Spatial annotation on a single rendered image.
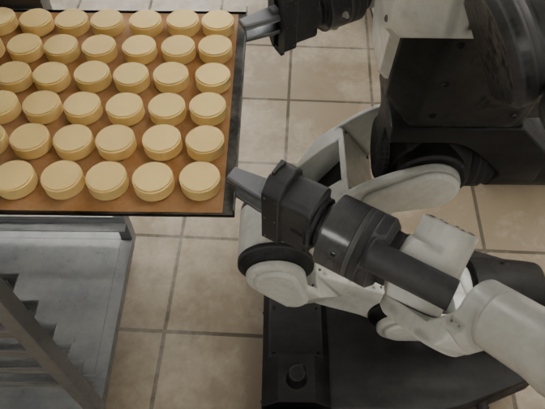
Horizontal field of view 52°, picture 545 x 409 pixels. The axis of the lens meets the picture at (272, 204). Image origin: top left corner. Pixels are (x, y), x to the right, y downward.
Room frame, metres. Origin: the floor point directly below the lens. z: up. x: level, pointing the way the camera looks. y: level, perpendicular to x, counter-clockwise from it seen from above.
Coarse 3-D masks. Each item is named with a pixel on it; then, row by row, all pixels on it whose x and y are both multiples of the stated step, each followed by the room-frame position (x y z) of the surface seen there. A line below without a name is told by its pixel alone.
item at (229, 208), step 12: (96, 12) 0.78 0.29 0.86; (120, 12) 0.78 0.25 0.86; (132, 12) 0.78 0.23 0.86; (168, 12) 0.78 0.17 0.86; (204, 12) 0.78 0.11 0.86; (240, 12) 0.78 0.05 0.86; (240, 36) 0.72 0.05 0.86; (240, 48) 0.69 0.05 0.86; (240, 60) 0.66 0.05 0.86; (240, 72) 0.64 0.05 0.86; (240, 84) 0.61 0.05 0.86; (240, 96) 0.57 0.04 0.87; (240, 108) 0.55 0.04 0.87; (240, 120) 0.53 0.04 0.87; (228, 144) 0.49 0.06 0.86; (228, 156) 0.48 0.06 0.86; (228, 168) 0.45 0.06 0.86; (228, 192) 0.42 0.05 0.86; (228, 204) 0.40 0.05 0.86; (144, 216) 0.38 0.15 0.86; (156, 216) 0.38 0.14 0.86; (168, 216) 0.38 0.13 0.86; (180, 216) 0.38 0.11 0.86; (192, 216) 0.38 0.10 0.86; (204, 216) 0.38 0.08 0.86; (216, 216) 0.38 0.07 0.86; (228, 216) 0.38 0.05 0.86
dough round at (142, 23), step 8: (136, 16) 0.74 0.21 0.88; (144, 16) 0.74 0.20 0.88; (152, 16) 0.74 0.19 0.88; (160, 16) 0.74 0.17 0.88; (136, 24) 0.72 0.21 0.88; (144, 24) 0.72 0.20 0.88; (152, 24) 0.72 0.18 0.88; (160, 24) 0.73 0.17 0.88; (136, 32) 0.71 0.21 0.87; (144, 32) 0.71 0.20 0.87; (152, 32) 0.71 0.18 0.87; (160, 32) 0.72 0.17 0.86
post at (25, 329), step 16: (0, 288) 0.36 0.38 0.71; (0, 304) 0.34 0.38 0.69; (16, 304) 0.36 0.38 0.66; (0, 320) 0.34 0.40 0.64; (16, 320) 0.34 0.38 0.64; (32, 320) 0.37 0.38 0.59; (16, 336) 0.34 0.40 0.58; (32, 336) 0.35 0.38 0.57; (48, 336) 0.37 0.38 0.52; (32, 352) 0.34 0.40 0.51; (48, 352) 0.35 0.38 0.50; (48, 368) 0.34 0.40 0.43; (64, 368) 0.35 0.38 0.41; (64, 384) 0.34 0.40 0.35; (80, 384) 0.36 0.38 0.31; (80, 400) 0.34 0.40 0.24; (96, 400) 0.36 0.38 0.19
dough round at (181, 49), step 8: (168, 40) 0.68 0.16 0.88; (176, 40) 0.68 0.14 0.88; (184, 40) 0.68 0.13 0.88; (192, 40) 0.69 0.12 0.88; (168, 48) 0.67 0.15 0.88; (176, 48) 0.67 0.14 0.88; (184, 48) 0.67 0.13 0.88; (192, 48) 0.67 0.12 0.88; (168, 56) 0.65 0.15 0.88; (176, 56) 0.65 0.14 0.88; (184, 56) 0.65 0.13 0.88; (192, 56) 0.66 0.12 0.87; (184, 64) 0.65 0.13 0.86
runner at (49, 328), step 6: (0, 324) 0.40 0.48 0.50; (42, 324) 0.40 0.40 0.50; (48, 324) 0.40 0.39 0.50; (54, 324) 0.40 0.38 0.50; (0, 330) 0.38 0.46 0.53; (6, 330) 0.38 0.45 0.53; (48, 330) 0.39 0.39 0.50; (54, 330) 0.39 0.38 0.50; (0, 336) 0.38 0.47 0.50; (6, 336) 0.38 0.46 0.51; (12, 336) 0.37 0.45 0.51
